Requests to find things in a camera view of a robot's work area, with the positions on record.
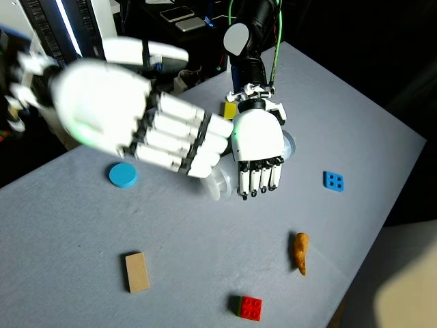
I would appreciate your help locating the brown toy food piece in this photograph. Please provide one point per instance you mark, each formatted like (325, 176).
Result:
(301, 251)

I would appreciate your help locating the tan wooden rectangular block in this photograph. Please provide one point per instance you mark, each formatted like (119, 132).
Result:
(137, 272)

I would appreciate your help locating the white crumpled bag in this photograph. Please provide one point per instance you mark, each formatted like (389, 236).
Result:
(186, 83)

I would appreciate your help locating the blue four-hole block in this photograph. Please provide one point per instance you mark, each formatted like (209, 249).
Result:
(333, 181)

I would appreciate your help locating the grey table cloth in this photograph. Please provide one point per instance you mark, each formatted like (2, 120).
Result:
(205, 246)

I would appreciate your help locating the yellow rectangular block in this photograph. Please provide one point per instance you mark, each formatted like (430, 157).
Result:
(229, 111)

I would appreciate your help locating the red and green toy brick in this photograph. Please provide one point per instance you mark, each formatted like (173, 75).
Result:
(251, 308)

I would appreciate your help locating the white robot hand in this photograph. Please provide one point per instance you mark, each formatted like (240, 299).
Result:
(109, 102)
(256, 136)

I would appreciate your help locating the white computer tower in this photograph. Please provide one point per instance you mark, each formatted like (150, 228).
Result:
(85, 20)

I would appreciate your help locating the white-framed smartphone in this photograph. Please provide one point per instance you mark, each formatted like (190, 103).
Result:
(177, 14)

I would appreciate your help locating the silver flat device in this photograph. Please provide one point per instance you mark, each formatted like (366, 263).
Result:
(190, 25)

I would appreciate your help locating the large clear plastic syringe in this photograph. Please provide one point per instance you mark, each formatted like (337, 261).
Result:
(218, 184)

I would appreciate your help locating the blue round disc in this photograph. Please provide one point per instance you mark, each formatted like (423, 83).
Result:
(123, 175)

